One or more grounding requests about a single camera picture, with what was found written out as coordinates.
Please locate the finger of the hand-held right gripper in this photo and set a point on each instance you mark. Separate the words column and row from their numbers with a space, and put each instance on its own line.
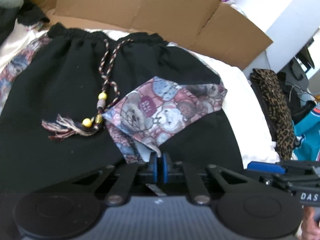
column 275, row 182
column 262, row 167

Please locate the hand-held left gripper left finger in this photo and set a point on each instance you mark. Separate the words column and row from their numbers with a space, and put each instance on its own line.
column 153, row 167

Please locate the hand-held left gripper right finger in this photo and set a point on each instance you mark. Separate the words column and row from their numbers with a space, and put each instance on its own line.
column 165, row 167

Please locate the black shorts with bear print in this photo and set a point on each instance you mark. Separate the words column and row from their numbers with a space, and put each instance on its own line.
column 62, row 92

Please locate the person's right hand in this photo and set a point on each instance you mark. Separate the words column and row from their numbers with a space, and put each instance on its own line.
column 310, row 227

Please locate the teal printed cloth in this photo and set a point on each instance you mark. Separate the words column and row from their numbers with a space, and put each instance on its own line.
column 307, row 135

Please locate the black folded cloth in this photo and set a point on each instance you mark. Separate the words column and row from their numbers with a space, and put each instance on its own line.
column 260, row 102

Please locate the cream bear printed blanket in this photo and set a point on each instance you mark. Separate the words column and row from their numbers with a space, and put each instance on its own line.
column 240, row 100

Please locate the leopard print cloth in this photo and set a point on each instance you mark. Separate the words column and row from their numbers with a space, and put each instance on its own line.
column 272, row 90

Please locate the black bag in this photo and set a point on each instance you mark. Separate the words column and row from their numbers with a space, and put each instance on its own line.
column 287, row 92

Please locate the grey laptop bag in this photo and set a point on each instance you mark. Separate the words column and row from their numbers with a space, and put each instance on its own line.
column 298, row 70

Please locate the folded cardboard sheet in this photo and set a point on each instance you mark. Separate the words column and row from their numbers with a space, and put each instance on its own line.
column 150, row 10

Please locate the black garment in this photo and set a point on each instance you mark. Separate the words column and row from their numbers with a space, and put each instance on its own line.
column 32, row 15

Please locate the grey neck pillow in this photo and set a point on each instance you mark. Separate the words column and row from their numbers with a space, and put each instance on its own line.
column 10, row 1

